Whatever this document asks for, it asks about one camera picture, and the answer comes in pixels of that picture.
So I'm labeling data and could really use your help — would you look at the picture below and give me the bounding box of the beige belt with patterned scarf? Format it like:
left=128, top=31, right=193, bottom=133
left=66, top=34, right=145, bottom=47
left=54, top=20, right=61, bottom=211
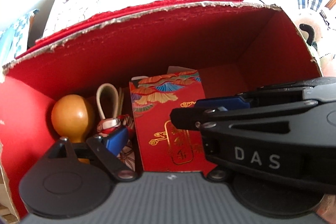
left=96, top=83, right=135, bottom=170

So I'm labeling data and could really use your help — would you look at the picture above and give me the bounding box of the red gold gift box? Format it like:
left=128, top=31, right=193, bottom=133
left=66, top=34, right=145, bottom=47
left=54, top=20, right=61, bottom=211
left=129, top=70, right=216, bottom=175

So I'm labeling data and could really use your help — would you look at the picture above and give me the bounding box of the brown wooden gourd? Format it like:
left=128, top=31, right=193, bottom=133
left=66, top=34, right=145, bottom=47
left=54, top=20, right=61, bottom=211
left=51, top=94, right=95, bottom=164

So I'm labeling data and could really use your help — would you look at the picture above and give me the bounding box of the person's right hand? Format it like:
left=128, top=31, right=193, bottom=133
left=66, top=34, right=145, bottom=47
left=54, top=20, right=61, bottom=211
left=315, top=194, right=336, bottom=223

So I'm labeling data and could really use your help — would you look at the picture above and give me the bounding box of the large red cardboard box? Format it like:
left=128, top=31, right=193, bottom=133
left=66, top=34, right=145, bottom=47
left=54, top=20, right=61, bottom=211
left=1, top=0, right=322, bottom=218

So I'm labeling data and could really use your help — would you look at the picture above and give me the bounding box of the plush toy with plaid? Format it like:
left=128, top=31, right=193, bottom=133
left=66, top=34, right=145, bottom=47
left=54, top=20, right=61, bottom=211
left=291, top=0, right=335, bottom=76

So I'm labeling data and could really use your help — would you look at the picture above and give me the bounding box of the pile of clothes and bags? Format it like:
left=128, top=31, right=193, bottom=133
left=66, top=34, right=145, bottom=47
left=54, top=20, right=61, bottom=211
left=1, top=9, right=39, bottom=65

